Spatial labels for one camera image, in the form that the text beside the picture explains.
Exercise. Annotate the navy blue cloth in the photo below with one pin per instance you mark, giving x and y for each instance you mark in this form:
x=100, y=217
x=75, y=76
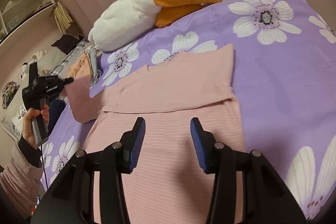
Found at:
x=56, y=108

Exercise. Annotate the pink striped knit garment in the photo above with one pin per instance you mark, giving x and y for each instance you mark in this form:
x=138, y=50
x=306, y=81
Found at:
x=167, y=185

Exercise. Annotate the person's left hand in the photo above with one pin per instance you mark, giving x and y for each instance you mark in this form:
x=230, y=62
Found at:
x=27, y=133

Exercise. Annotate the hanging yellow tassel item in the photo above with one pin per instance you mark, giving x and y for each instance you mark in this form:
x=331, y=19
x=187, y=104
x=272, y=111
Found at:
x=62, y=18

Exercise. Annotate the plaid grey pillow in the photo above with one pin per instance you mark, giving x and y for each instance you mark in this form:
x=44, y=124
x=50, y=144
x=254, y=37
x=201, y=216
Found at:
x=61, y=70

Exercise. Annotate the purple floral bed sheet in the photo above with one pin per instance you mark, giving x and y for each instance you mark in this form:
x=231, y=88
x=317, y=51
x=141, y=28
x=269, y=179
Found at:
x=283, y=78

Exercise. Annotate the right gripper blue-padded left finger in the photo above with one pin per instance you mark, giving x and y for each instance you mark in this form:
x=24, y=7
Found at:
x=121, y=157

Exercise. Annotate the folded orange printed garment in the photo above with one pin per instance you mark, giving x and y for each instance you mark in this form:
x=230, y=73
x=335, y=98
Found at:
x=81, y=68

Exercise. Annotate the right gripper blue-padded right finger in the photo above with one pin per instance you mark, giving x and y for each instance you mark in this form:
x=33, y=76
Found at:
x=216, y=158

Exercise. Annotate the dark brown cloth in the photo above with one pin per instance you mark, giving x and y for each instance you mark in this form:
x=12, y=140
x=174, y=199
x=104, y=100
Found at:
x=67, y=43

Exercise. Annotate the white goose plush toy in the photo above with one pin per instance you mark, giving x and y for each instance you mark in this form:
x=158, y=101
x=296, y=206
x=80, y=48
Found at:
x=126, y=20

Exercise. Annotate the folded grey garment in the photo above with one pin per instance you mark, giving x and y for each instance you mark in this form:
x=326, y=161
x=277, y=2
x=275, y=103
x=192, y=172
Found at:
x=96, y=72

